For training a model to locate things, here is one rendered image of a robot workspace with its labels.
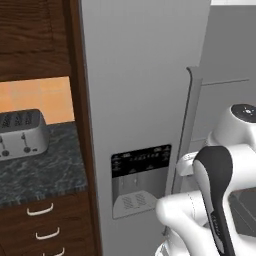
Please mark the plain grey fridge door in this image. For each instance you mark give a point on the plain grey fridge door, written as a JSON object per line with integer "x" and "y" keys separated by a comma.
{"x": 226, "y": 66}

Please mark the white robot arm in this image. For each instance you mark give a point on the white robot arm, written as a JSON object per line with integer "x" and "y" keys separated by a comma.
{"x": 233, "y": 156}

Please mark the dark wood drawer front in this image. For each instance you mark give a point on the dark wood drawer front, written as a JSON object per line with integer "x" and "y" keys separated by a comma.
{"x": 83, "y": 251}
{"x": 78, "y": 233}
{"x": 71, "y": 206}

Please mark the grey fridge door with dispenser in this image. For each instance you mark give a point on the grey fridge door with dispenser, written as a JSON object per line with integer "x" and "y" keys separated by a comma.
{"x": 140, "y": 83}

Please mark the silver four-slot toaster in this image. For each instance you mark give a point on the silver four-slot toaster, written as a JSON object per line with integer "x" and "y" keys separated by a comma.
{"x": 20, "y": 136}

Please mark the dark wood side panel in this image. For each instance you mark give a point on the dark wood side panel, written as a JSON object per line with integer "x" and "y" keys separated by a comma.
{"x": 81, "y": 100}

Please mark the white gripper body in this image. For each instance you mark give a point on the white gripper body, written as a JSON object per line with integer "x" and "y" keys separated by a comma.
{"x": 185, "y": 164}

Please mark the dark wood cupboard door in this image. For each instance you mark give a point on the dark wood cupboard door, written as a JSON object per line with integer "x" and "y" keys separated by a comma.
{"x": 30, "y": 36}

